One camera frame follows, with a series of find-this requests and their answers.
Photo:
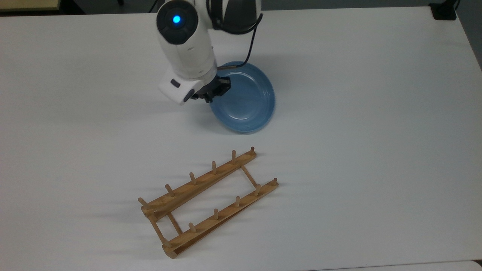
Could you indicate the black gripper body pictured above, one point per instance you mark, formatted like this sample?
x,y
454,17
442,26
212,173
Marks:
x,y
211,88

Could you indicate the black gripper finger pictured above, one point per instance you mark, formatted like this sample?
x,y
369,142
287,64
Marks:
x,y
209,98
225,84

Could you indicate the blue plate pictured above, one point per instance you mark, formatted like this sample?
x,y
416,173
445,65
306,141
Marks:
x,y
248,99

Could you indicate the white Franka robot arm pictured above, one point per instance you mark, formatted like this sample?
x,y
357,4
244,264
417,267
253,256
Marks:
x,y
186,49

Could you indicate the wooden plate rack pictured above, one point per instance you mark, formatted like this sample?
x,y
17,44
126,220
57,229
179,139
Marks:
x,y
205,184

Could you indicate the light wooden desk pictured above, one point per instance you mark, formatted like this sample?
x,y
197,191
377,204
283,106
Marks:
x,y
26,4

